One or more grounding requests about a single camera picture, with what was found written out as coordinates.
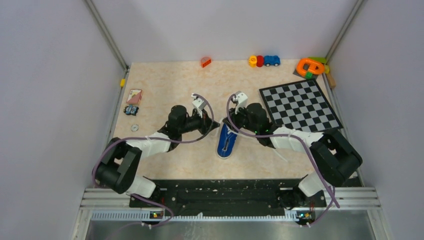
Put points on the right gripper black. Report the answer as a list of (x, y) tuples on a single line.
[(234, 117)]

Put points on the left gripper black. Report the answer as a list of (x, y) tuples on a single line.
[(206, 124)]

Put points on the blue canvas sneaker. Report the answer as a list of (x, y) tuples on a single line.
[(226, 142)]

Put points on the white shoelace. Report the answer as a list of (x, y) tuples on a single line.
[(251, 139)]

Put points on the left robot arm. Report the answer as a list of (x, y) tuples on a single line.
[(118, 165)]

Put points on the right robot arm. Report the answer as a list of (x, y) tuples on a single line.
[(333, 158)]

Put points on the yellow toy block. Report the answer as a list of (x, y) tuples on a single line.
[(252, 61)]

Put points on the black white chessboard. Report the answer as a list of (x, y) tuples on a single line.
[(300, 105)]

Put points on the orange lego brick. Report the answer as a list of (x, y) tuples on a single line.
[(205, 61)]

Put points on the red toy block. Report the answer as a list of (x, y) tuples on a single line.
[(259, 61)]

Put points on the blue toy car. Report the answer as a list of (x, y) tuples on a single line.
[(271, 60)]

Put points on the pink triangle puzzle card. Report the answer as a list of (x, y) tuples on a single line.
[(134, 97)]

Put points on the small blue toy robot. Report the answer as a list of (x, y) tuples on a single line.
[(131, 110)]

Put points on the wooden block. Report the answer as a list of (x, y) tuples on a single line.
[(331, 81)]

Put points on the green toy block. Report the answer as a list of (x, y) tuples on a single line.
[(322, 60)]

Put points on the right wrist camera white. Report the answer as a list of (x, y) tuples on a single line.
[(240, 99)]

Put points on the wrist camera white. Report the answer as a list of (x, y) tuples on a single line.
[(240, 99), (198, 104)]

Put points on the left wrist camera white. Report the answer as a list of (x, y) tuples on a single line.
[(198, 104)]

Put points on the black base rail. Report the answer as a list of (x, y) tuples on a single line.
[(234, 197)]

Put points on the orange plastic ring toy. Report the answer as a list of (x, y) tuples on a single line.
[(309, 67)]

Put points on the yellow clip on frame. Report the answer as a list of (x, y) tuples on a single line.
[(122, 82)]

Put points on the white cable duct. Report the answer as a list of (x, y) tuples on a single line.
[(148, 216)]

